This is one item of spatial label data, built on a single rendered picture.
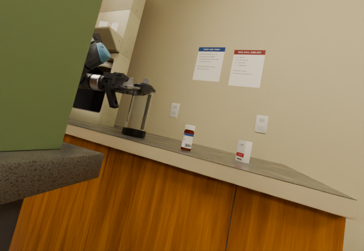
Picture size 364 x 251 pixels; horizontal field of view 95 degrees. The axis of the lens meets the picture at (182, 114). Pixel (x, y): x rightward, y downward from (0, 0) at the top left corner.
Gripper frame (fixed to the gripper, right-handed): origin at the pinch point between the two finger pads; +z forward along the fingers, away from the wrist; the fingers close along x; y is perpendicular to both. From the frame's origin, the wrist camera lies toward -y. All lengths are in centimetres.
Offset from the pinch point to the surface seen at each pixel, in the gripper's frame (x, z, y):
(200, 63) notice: 53, 22, 41
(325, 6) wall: 33, 97, 80
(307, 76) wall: 34, 91, 32
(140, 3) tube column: 28, -24, 68
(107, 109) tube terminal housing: 23.7, -29.1, -8.3
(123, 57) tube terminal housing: 25.7, -26.8, 27.2
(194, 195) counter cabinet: -22.7, 30.0, -32.5
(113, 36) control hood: 14.4, -29.4, 34.5
